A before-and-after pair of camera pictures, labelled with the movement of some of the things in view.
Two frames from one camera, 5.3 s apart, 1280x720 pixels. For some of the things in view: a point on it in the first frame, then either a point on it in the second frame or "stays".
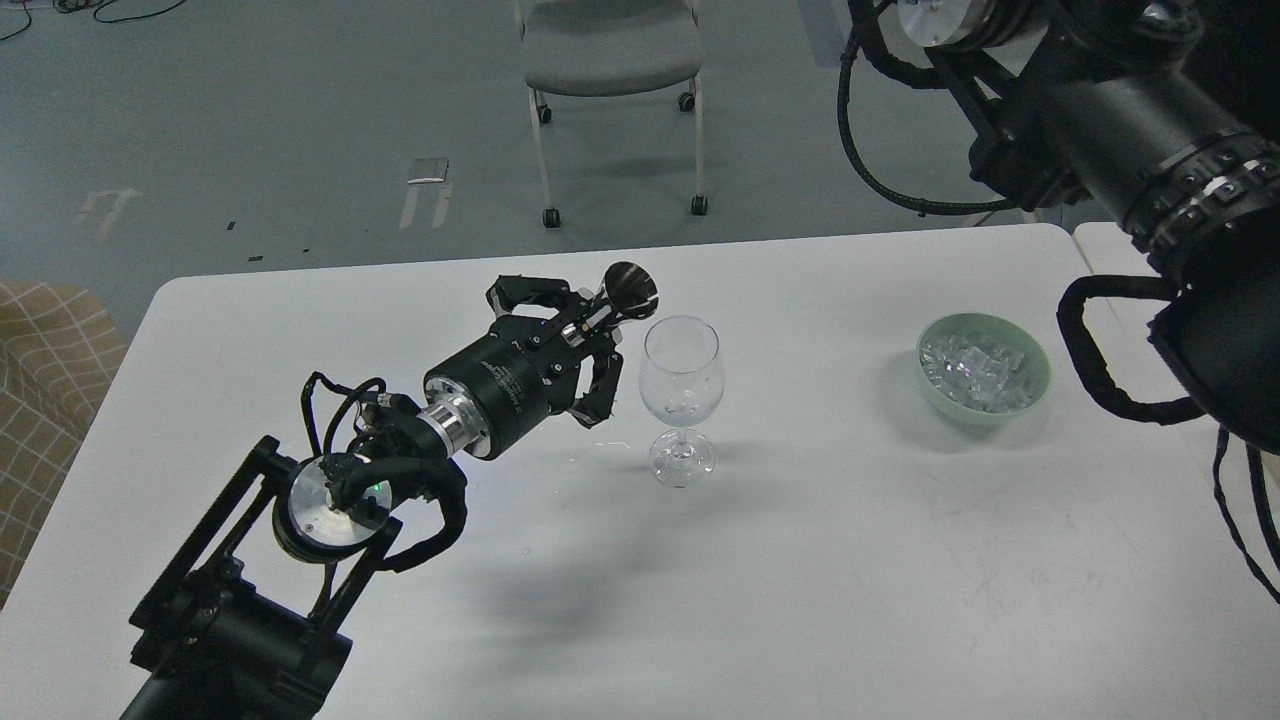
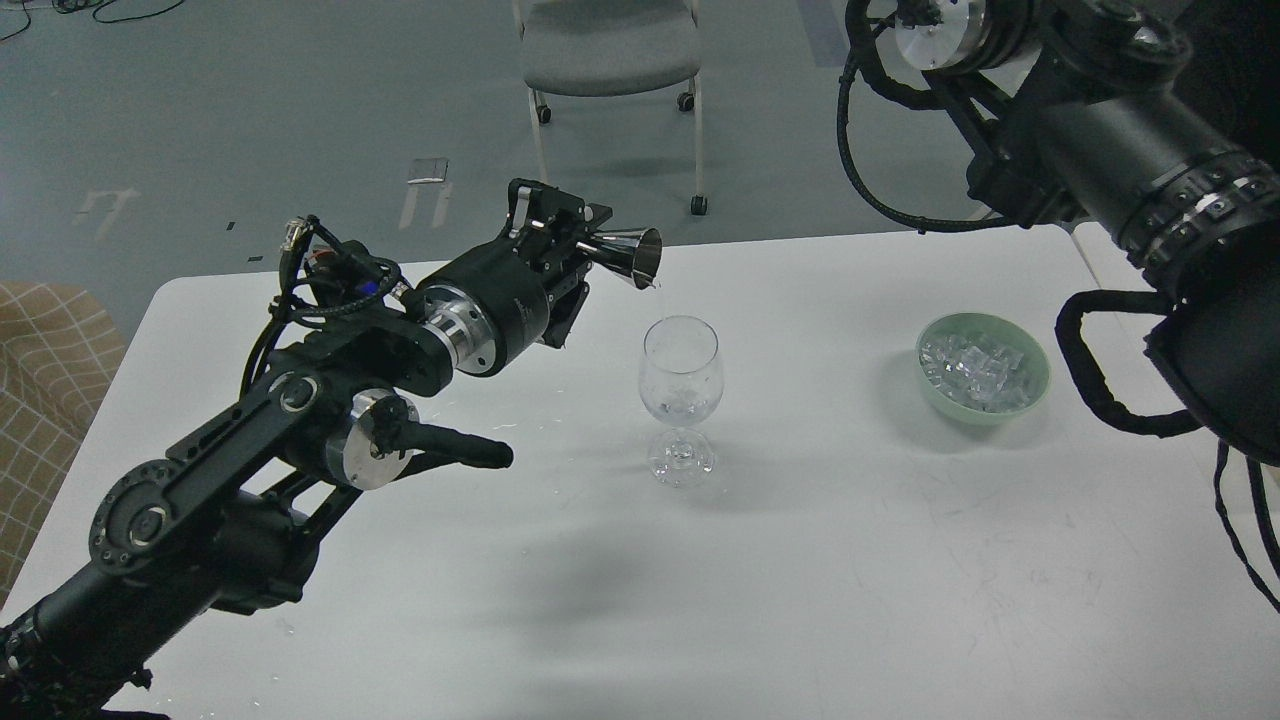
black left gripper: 503,389 → 531,280
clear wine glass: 682,384 stays
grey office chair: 609,47 stays
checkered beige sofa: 60,345 stays
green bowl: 982,369 stays
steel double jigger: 631,291 → 635,254
